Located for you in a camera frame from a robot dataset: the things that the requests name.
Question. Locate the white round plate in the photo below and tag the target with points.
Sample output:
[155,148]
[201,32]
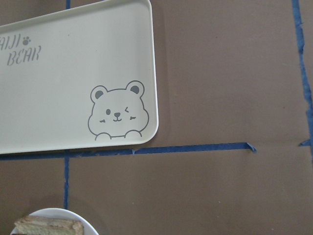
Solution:
[66,214]

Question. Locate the bread slice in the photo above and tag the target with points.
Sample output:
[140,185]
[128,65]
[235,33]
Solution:
[39,225]

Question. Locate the cream bear tray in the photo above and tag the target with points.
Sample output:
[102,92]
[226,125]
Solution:
[79,78]

